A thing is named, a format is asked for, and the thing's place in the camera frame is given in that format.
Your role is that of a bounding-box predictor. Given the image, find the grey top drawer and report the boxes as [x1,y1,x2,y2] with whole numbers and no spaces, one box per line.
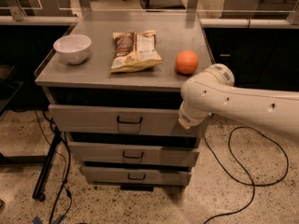
[49,105,208,137]

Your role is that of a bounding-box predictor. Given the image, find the grey drawer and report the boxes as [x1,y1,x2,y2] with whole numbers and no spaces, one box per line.
[69,142,199,167]
[49,105,208,137]
[81,166,192,186]

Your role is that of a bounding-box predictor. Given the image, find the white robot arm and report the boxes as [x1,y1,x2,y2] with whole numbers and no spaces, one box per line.
[178,63,299,142]

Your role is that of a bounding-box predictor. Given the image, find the grey bottom drawer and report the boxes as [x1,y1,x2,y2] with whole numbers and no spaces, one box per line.
[81,166,192,186]

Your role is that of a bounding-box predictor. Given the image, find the grey metal drawer cabinet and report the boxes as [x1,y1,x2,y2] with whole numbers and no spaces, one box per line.
[36,11,213,188]

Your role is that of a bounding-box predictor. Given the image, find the grey middle drawer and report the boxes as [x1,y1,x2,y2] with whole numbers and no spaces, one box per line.
[69,142,199,167]

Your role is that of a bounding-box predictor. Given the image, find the orange fruit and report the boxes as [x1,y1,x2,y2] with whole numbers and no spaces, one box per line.
[175,50,199,75]

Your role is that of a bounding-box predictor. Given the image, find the chip bag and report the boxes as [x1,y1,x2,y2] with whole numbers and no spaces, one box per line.
[109,30,163,74]

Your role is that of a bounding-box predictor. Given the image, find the white ceramic bowl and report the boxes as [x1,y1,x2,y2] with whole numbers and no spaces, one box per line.
[53,35,92,64]

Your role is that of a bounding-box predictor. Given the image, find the black table leg with caster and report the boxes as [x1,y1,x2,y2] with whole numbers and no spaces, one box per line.
[32,127,61,202]

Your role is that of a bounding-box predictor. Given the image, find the black floor cable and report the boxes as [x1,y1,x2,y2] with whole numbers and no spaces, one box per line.
[202,112,290,224]

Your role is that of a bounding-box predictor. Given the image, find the black cable at left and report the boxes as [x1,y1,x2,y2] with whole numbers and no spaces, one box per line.
[34,109,73,224]

